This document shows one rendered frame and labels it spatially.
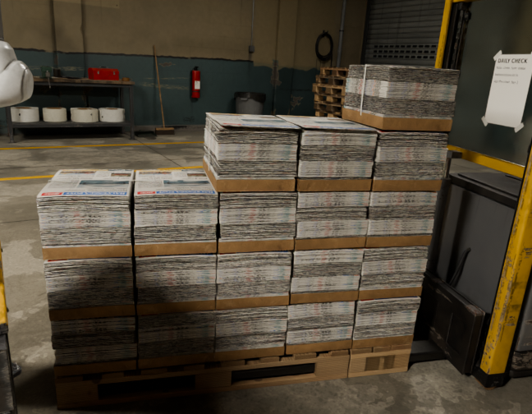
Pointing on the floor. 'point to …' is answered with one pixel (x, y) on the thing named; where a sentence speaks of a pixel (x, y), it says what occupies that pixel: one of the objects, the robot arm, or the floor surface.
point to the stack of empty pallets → (333, 89)
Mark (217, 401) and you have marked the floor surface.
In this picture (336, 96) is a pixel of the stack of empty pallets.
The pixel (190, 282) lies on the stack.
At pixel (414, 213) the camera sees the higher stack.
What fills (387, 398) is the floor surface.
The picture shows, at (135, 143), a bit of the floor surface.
